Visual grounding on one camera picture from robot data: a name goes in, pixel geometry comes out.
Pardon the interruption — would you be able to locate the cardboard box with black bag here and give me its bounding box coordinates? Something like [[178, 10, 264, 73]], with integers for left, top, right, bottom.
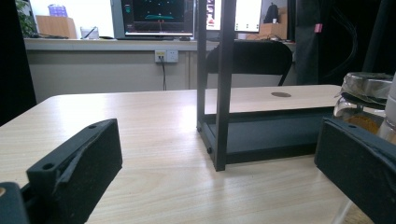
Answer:
[[259, 3, 289, 41]]

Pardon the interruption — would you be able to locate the silver lid spice jar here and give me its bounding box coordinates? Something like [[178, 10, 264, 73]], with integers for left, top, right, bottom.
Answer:
[[332, 72, 395, 135]]

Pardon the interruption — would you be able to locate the brown cardboard box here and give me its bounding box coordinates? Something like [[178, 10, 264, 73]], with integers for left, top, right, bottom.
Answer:
[[35, 15, 78, 40]]

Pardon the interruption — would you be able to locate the dark curtain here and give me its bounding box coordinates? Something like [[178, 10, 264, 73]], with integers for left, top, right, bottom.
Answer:
[[320, 0, 396, 85]]

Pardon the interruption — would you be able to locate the computer monitor with white screen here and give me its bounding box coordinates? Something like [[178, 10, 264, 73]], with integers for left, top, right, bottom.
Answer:
[[205, 0, 263, 34]]

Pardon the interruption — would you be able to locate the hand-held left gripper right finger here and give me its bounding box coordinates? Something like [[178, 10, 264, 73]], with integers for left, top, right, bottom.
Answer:
[[314, 117, 396, 224]]

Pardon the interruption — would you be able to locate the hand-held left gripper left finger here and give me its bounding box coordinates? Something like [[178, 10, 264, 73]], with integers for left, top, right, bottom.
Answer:
[[26, 118, 123, 224]]

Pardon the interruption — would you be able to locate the black metal shelf rack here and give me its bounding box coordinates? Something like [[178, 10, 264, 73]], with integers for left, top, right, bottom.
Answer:
[[195, 0, 335, 172]]

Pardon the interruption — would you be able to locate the grey curtain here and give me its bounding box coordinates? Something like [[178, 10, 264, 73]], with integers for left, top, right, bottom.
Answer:
[[293, 0, 322, 86]]

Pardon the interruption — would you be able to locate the clear cup with pen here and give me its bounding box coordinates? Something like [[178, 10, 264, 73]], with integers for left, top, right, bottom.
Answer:
[[79, 26, 100, 40]]

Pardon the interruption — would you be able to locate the computer monitor with dark screen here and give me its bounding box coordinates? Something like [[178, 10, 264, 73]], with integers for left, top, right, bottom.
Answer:
[[111, 0, 197, 40]]

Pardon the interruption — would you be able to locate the black curtain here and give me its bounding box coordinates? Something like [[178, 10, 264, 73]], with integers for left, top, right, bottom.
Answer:
[[0, 0, 37, 126]]

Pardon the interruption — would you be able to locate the black power cable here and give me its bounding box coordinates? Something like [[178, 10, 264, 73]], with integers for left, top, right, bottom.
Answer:
[[159, 55, 168, 91]]

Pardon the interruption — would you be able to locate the black folding chair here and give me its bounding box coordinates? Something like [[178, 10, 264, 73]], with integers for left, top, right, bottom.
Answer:
[[205, 40, 293, 87]]

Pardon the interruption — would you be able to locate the green plant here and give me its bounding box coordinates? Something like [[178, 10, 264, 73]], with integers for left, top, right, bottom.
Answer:
[[14, 0, 38, 38]]

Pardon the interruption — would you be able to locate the purple container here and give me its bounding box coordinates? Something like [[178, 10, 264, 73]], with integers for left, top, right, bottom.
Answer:
[[48, 3, 69, 18]]

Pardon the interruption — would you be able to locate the white wall socket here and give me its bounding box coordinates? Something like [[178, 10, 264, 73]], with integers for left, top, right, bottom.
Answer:
[[154, 49, 179, 63]]

